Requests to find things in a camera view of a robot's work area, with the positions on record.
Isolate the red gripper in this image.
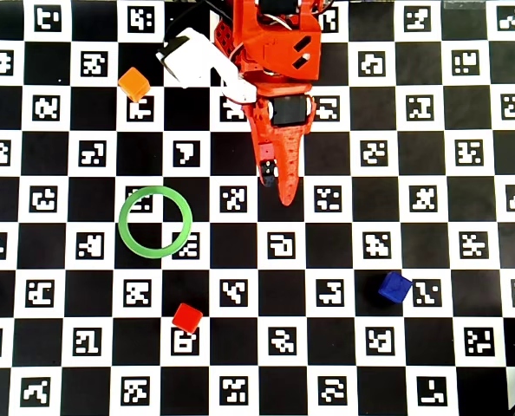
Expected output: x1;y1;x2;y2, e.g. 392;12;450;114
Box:
238;16;323;208

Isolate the orange cube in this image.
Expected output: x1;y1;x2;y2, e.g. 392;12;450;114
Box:
118;67;153;103

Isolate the blue cube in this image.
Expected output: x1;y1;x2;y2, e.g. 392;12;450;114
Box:
377;271;414;303

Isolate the red cube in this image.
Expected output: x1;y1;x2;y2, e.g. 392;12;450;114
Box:
171;302;205;335

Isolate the black white marker checkerboard mat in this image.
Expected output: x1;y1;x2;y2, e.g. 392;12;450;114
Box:
0;0;515;416

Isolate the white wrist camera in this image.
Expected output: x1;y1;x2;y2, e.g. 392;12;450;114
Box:
155;27;258;106

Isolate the green ring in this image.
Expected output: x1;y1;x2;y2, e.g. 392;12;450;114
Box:
117;185;194;260

